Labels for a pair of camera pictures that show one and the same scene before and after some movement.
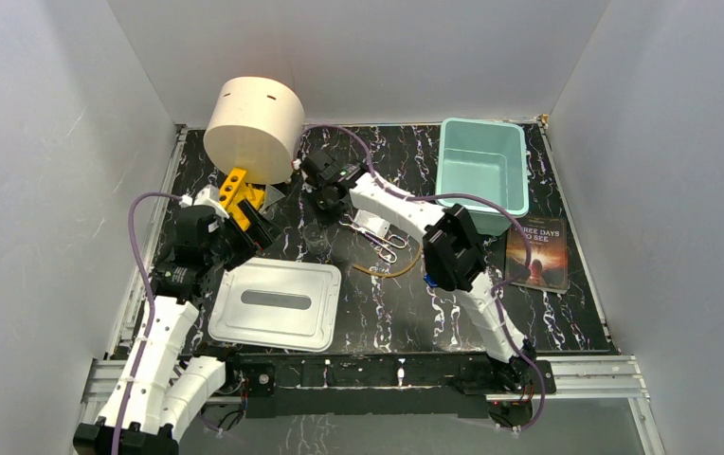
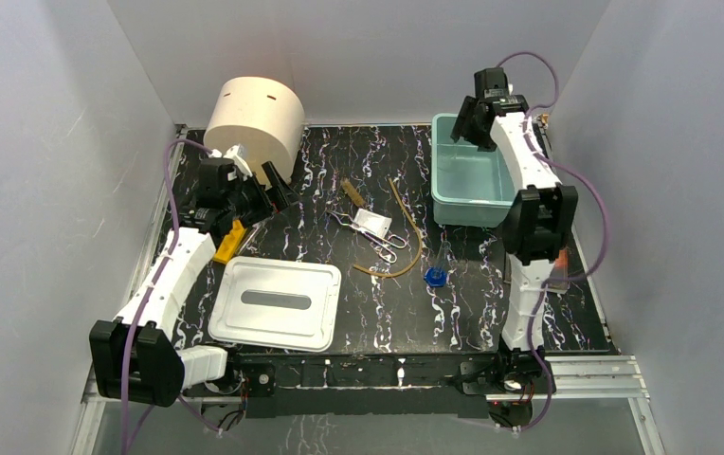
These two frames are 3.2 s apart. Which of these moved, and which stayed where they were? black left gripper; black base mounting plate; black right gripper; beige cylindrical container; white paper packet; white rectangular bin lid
Moved: black right gripper; black left gripper
Stayed: white paper packet; white rectangular bin lid; black base mounting plate; beige cylindrical container
